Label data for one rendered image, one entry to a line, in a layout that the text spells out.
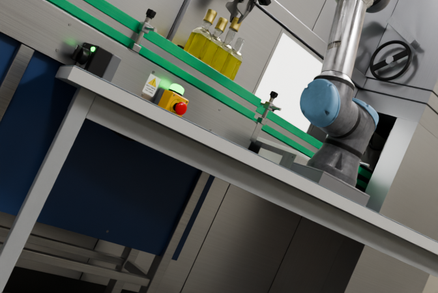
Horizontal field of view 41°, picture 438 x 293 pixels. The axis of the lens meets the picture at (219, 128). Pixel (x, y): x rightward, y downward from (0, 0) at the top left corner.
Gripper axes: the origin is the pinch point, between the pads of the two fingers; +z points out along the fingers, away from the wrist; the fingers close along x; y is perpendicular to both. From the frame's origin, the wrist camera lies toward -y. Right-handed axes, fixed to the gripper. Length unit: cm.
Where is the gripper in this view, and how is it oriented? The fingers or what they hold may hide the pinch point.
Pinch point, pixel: (236, 20)
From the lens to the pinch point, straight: 211.3
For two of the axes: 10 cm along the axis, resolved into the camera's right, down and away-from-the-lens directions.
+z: -4.2, 9.1, -0.6
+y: -6.7, -3.5, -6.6
